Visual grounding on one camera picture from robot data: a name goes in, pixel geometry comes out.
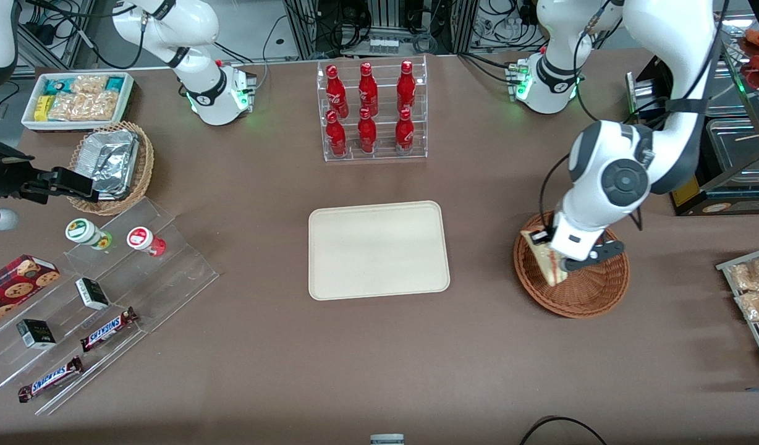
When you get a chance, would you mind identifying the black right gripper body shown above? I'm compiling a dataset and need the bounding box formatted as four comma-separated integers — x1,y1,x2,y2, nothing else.
0,141,54,205

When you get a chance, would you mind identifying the triangular sandwich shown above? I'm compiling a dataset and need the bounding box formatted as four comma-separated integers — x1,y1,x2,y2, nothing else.
520,229,569,287

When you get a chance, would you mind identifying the round brown wicker basket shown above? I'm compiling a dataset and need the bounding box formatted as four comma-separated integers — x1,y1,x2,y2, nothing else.
513,209,630,319

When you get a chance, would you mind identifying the light wicker basket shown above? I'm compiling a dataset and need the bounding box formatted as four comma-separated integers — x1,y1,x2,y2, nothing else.
67,121,155,216

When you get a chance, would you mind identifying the beige plastic tray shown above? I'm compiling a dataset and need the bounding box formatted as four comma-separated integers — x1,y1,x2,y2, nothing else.
308,200,451,302

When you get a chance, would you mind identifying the aluminium foil container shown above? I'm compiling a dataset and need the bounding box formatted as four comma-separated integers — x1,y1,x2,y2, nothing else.
77,129,140,200

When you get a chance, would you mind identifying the green lidded cup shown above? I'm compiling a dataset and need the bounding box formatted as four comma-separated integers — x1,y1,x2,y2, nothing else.
65,218,113,250

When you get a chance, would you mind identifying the large clear cracker bag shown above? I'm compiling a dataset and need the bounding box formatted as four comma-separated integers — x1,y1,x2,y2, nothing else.
48,91,119,122

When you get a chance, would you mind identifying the red lidded cup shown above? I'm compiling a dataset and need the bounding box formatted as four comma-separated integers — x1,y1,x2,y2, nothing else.
127,227,167,257

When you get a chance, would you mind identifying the white rectangular snack bin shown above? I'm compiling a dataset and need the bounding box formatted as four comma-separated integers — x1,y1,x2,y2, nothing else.
21,72,135,133

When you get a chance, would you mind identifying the small clear cracker bag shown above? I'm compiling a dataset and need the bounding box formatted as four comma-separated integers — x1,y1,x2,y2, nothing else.
70,74,108,95

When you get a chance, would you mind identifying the small black box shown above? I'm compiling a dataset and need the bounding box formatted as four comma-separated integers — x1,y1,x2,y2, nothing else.
16,319,57,350
75,278,111,310

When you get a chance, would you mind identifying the red cookie box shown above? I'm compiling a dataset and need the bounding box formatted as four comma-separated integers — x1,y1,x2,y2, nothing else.
0,254,62,328

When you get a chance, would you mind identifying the clear acrylic stepped shelf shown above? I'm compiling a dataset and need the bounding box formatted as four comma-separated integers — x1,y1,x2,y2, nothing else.
0,197,221,416

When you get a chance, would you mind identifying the brown snickers bar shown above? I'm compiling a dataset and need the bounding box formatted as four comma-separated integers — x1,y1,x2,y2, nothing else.
80,307,139,353
18,356,84,403

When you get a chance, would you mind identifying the red cola bottle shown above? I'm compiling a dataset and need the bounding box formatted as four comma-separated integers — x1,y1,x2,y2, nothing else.
325,64,349,118
395,108,415,153
397,60,417,113
358,62,379,116
358,108,378,154
326,110,347,157

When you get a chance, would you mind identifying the clear acrylic bottle rack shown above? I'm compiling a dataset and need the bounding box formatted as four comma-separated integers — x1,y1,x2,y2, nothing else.
316,55,428,163

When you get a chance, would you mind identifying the clear snack bag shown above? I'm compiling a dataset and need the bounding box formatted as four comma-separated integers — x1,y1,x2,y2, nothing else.
735,289,759,322
726,256,759,291

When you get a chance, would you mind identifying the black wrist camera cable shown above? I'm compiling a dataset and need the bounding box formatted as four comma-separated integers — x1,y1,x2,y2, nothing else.
539,153,572,231

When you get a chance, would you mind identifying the grey wire rack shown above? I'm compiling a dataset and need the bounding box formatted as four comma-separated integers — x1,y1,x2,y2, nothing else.
716,246,759,378

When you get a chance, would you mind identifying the black floor cable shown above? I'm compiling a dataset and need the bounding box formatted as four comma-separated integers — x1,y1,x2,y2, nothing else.
519,416,609,445

